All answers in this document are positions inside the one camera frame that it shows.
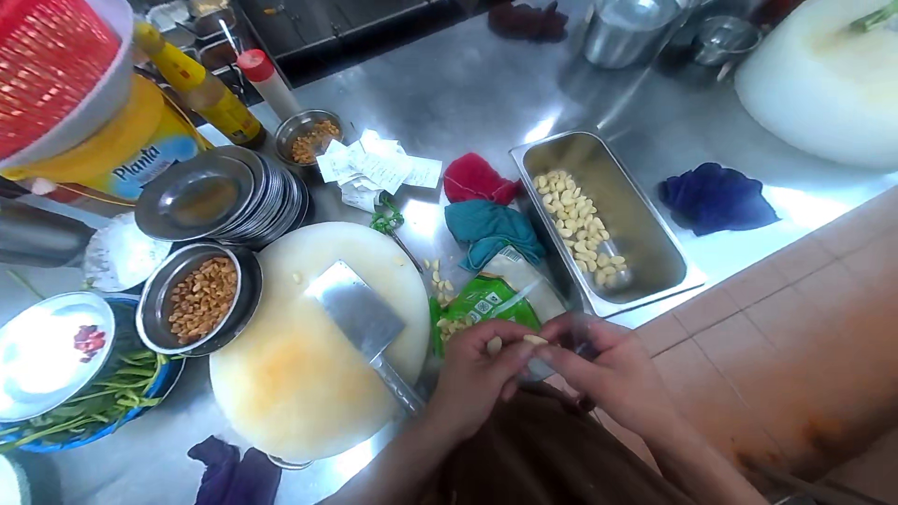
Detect white plastic basin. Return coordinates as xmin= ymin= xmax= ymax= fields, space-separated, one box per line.
xmin=0 ymin=0 xmax=135 ymax=171

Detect pile of brown fried bits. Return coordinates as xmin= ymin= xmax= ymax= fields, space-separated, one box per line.
xmin=168 ymin=256 xmax=238 ymax=345

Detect round steel bowl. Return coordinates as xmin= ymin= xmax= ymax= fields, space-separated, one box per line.
xmin=135 ymin=242 xmax=242 ymax=356

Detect bunch of green herbs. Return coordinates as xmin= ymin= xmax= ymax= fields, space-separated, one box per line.
xmin=369 ymin=193 xmax=406 ymax=235

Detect black stove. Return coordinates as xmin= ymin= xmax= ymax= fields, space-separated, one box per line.
xmin=232 ymin=0 xmax=506 ymax=88

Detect blue round basket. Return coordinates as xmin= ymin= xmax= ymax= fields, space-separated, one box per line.
xmin=0 ymin=295 xmax=187 ymax=453

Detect metal seasoning containers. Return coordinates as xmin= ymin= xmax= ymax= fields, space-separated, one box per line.
xmin=145 ymin=0 xmax=246 ymax=71

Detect yellow tub with blue label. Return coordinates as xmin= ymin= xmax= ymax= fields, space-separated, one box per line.
xmin=3 ymin=73 xmax=212 ymax=206

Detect yellow sauce bottle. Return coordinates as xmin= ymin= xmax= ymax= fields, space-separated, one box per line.
xmin=133 ymin=21 xmax=268 ymax=150

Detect green vegetable stalk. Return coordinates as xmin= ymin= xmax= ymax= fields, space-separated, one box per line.
xmin=850 ymin=3 xmax=898 ymax=34

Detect dark round metal plate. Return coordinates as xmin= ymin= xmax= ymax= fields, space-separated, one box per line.
xmin=184 ymin=242 xmax=265 ymax=358

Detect dark blue cloth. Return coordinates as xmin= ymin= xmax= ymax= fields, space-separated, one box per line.
xmin=659 ymin=162 xmax=781 ymax=237

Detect large white round tub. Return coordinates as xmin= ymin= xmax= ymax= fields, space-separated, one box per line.
xmin=734 ymin=0 xmax=898 ymax=173

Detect shiny round metal plate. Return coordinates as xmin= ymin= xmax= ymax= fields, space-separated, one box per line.
xmin=0 ymin=291 xmax=116 ymax=423

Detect scattered garlic cloves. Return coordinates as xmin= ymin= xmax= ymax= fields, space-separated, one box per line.
xmin=422 ymin=257 xmax=457 ymax=307

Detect person's body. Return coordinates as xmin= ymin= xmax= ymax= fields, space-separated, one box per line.
xmin=420 ymin=379 xmax=699 ymax=505

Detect rectangular stainless steel pan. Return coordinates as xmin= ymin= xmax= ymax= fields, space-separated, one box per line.
xmin=509 ymin=130 xmax=708 ymax=318

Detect pile of white paper slips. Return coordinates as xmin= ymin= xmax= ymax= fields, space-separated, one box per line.
xmin=316 ymin=129 xmax=443 ymax=213

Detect teal cloth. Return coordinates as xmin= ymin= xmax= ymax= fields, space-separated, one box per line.
xmin=444 ymin=199 xmax=546 ymax=273

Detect red cloth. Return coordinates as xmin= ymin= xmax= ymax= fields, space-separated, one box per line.
xmin=442 ymin=153 xmax=522 ymax=206

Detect small steel bowl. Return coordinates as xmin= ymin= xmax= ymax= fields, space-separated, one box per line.
xmin=274 ymin=108 xmax=345 ymax=166

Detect clear bottle with red cap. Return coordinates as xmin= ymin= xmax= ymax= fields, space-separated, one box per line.
xmin=236 ymin=48 xmax=302 ymax=123

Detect person's right forearm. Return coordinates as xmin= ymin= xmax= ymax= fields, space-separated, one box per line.
xmin=638 ymin=410 xmax=773 ymax=505

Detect grey metal cylinder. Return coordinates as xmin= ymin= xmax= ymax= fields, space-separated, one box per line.
xmin=0 ymin=196 xmax=97 ymax=269

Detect person's left hand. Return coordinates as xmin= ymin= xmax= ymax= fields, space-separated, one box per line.
xmin=429 ymin=319 xmax=540 ymax=441

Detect pile of green leafy stalks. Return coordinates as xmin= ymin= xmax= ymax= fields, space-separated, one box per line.
xmin=0 ymin=348 xmax=171 ymax=451

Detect dark maroon cloth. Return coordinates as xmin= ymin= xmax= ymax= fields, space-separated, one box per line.
xmin=487 ymin=0 xmax=570 ymax=44

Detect brown crumbs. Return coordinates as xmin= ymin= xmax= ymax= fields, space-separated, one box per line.
xmin=290 ymin=119 xmax=342 ymax=165

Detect metal cleaver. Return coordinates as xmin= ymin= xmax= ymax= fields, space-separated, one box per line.
xmin=306 ymin=260 xmax=426 ymax=416

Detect thin metal utensil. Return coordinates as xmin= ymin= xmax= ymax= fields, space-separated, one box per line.
xmin=393 ymin=230 xmax=425 ymax=275

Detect red plastic basket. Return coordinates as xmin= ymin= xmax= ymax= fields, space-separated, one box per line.
xmin=0 ymin=0 xmax=122 ymax=162

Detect large steel pot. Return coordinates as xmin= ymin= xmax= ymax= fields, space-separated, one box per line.
xmin=583 ymin=0 xmax=685 ymax=70

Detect stack of metal plates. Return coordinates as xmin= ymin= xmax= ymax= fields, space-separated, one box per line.
xmin=134 ymin=145 xmax=310 ymax=251

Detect dark purple cloth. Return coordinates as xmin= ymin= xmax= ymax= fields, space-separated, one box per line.
xmin=187 ymin=435 xmax=283 ymax=505

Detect small red chopped pieces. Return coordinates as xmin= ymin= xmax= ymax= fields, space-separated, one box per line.
xmin=73 ymin=324 xmax=107 ymax=363

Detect round white cutting board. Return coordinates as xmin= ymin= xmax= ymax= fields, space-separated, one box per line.
xmin=209 ymin=222 xmax=432 ymax=462

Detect green clear plastic bag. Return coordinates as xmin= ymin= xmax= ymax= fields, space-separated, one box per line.
xmin=429 ymin=245 xmax=566 ymax=383

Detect small steel cup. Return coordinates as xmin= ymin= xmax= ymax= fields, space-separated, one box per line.
xmin=691 ymin=15 xmax=763 ymax=70

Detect pile of peeled garlic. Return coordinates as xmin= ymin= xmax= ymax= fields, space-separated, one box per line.
xmin=532 ymin=169 xmax=627 ymax=289

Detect person's right hand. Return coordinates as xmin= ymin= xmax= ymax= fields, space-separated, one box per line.
xmin=533 ymin=312 xmax=678 ymax=444

